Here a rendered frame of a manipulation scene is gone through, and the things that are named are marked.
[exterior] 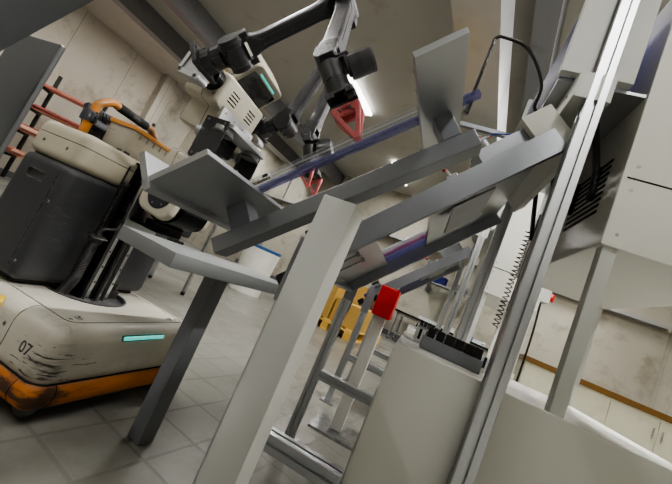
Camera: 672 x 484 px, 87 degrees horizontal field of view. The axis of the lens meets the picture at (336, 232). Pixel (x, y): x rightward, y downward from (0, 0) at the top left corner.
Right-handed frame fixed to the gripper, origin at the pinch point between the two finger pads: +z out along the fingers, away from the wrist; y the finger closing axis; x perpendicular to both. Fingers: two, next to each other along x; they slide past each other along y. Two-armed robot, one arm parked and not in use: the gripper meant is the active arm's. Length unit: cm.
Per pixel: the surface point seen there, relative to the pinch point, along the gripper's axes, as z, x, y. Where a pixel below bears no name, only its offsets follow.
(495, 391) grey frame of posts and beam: 58, -7, 17
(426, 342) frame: 46, 3, 34
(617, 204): 30, -48, 22
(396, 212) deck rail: 13.4, -2.0, 18.8
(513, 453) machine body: 70, -6, 20
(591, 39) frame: -11, -62, 20
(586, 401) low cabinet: 176, -122, 423
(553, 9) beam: -162, -181, 211
